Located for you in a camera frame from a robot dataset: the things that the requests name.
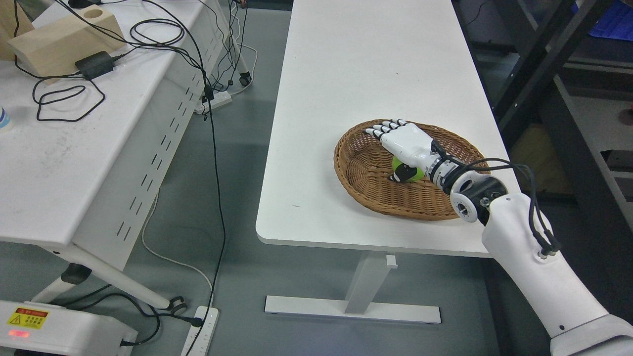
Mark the white paper cup left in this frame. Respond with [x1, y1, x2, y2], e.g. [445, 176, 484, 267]
[0, 106, 13, 134]

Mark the white box device warning label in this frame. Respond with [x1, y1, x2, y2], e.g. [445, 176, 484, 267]
[0, 301, 138, 356]

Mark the black metal shelf rack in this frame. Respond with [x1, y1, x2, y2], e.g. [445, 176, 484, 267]
[453, 0, 632, 323]

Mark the black looped cable on table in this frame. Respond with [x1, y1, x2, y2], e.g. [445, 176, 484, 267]
[13, 0, 185, 123]

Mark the white folding table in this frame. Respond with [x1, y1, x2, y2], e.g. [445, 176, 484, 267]
[1, 0, 230, 314]

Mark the white standing desk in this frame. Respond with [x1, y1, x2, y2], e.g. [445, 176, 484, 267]
[256, 0, 508, 324]

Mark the white power strip far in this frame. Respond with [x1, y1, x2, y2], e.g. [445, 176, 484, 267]
[194, 91, 232, 115]

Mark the white power strip floor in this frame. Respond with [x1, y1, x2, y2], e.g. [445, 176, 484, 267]
[181, 306, 219, 356]

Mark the green apple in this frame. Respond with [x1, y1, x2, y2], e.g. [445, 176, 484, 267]
[389, 156, 424, 183]

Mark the long black cable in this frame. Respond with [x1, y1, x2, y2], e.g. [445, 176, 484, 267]
[54, 0, 228, 356]

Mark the wooden block holder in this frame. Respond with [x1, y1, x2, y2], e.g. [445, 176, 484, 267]
[7, 5, 125, 77]

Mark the black power adapter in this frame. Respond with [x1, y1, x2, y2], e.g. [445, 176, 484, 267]
[75, 50, 115, 80]

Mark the black device power cord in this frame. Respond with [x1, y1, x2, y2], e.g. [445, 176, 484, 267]
[49, 284, 204, 347]

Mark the brown wicker basket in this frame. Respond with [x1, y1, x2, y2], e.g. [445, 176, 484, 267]
[334, 119, 489, 221]

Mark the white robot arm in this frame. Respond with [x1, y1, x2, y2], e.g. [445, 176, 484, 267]
[420, 140, 632, 356]

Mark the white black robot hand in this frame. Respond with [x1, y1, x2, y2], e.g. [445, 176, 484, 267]
[363, 119, 439, 182]

